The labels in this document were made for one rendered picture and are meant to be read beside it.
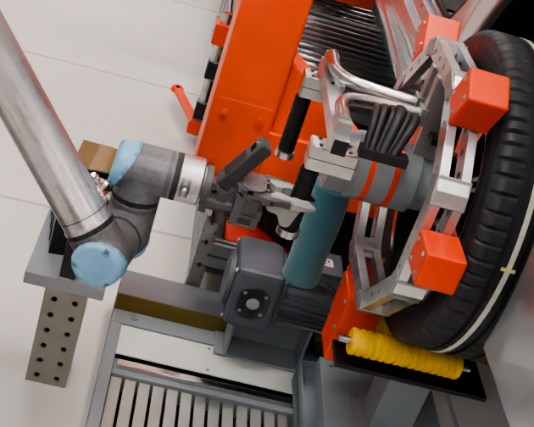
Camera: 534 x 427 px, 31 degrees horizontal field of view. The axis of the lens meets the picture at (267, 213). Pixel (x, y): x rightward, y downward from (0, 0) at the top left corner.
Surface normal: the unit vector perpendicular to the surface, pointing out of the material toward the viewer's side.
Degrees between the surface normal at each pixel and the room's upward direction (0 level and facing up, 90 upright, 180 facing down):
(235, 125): 90
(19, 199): 0
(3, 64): 66
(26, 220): 0
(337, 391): 0
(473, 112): 125
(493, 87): 35
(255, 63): 90
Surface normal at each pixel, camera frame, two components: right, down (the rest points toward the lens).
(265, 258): 0.29, -0.84
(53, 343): 0.00, 0.49
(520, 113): 0.23, -0.37
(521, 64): 0.28, -0.66
